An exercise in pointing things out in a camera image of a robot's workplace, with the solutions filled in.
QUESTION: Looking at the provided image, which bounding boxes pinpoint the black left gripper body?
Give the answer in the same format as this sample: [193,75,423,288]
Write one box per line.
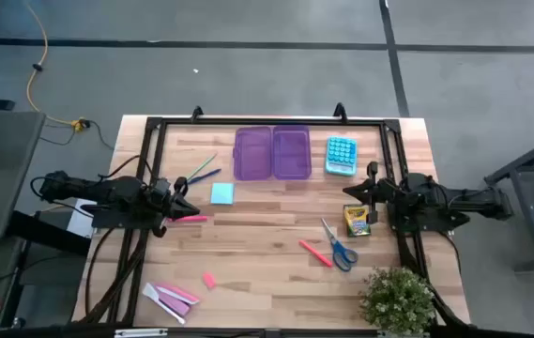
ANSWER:
[146,176,190,238]

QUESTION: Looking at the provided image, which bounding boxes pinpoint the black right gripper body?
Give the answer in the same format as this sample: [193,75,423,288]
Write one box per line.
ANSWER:
[366,161,406,225]

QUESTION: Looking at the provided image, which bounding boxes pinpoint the pink highlighter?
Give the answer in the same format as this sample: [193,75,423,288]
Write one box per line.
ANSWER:
[167,214,209,223]

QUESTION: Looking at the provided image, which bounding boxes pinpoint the crayon box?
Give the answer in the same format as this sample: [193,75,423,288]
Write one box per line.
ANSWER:
[343,204,372,238]

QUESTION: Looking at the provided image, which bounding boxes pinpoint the blue pen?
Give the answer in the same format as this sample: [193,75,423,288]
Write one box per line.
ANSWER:
[186,167,223,186]

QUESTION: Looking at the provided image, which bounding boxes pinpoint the blue sticky notes pad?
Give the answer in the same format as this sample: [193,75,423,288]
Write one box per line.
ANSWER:
[209,181,236,207]

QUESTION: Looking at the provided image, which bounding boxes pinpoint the green pencil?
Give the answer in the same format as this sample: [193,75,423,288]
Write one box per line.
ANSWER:
[186,152,219,182]

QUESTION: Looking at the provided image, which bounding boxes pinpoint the blue handled scissors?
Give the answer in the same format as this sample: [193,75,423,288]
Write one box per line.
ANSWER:
[320,217,359,273]

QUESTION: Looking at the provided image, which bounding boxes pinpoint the orange pink marker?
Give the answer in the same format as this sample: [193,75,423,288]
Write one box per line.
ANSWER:
[298,238,334,269]

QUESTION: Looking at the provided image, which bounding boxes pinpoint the purple plastic pencil case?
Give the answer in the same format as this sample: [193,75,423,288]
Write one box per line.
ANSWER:
[232,124,313,182]

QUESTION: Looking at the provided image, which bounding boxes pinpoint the white paper sheet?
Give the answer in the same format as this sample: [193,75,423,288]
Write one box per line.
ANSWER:
[67,196,99,238]

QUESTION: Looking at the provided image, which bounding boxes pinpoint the small green potted plant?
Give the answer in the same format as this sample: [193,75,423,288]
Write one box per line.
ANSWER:
[358,266,436,337]

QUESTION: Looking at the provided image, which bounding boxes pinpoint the silver aluminium bar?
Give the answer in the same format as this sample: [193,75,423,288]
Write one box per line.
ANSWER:
[114,328,169,338]

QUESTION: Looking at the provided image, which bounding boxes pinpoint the grey metal table stand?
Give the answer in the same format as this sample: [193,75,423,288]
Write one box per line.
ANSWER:
[484,129,534,274]

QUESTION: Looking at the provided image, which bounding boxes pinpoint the grey desk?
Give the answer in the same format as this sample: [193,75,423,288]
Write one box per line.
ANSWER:
[0,111,46,243]

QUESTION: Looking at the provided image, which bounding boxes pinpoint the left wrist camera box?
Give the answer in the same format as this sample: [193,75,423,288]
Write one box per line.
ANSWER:
[152,177,173,199]

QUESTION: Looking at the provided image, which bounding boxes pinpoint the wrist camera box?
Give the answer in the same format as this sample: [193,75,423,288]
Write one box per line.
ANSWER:
[152,177,173,199]
[380,179,402,199]

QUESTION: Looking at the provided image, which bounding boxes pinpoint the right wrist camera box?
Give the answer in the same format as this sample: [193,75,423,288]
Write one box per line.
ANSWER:
[380,179,402,199]

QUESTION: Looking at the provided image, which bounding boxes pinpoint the black power cable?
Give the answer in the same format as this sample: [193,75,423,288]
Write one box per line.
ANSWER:
[38,119,116,152]

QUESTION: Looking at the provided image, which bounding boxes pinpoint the black aluminium table frame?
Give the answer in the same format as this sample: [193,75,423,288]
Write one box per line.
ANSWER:
[76,115,472,338]

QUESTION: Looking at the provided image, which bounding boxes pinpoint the yellow extension cable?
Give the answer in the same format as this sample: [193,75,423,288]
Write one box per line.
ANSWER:
[23,0,91,133]

